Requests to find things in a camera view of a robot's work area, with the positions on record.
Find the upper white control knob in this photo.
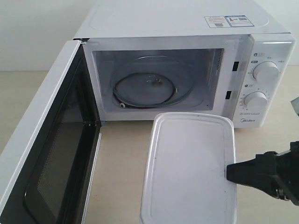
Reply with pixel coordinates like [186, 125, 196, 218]
[253, 61, 279, 83]

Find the white control knob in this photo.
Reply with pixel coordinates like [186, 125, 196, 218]
[253, 61, 279, 83]
[244, 91, 268, 110]

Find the blue white label sticker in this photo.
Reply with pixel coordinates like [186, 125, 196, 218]
[204, 15, 254, 28]

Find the black turntable roller ring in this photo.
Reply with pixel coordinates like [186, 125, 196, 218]
[113, 72, 195, 109]

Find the white microwave door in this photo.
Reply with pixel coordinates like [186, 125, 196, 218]
[0, 39, 101, 224]

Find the white microwave oven body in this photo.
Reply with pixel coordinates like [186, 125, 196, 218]
[74, 0, 296, 128]

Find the glass turntable plate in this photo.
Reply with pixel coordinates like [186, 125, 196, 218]
[112, 56, 194, 109]

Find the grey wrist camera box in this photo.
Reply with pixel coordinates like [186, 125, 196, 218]
[290, 97, 299, 116]

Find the white plastic lidded container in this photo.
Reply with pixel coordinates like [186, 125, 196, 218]
[140, 112, 237, 224]

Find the lower white control knob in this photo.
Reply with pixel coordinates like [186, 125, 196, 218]
[244, 91, 268, 110]

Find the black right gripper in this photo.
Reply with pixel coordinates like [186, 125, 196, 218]
[226, 141, 299, 203]

